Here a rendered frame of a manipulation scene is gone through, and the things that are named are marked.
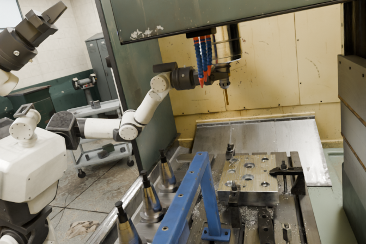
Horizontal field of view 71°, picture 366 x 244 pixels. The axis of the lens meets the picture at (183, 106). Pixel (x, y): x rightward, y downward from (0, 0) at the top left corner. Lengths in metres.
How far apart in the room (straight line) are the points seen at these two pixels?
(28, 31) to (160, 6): 0.32
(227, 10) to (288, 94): 1.47
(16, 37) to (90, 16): 6.07
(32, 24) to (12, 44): 0.07
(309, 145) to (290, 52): 0.65
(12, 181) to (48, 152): 0.14
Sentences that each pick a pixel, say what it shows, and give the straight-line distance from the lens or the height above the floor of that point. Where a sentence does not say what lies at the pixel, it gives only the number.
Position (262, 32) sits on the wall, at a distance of 1.96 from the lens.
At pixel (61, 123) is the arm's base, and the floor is 1.35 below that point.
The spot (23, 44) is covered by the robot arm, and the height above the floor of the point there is 1.65.
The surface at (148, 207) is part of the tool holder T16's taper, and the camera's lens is 0.63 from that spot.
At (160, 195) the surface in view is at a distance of 0.71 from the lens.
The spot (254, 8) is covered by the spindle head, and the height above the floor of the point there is 1.63.
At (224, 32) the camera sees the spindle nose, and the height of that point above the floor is 1.59.
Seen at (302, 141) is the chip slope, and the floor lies 0.77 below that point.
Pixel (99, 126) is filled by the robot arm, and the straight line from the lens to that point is 1.15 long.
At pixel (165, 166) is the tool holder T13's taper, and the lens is 0.70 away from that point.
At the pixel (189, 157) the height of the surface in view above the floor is 1.22.
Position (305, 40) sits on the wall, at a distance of 1.97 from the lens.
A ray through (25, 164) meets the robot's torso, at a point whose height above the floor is 1.30.
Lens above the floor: 1.60
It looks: 15 degrees down
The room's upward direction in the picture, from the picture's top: 11 degrees counter-clockwise
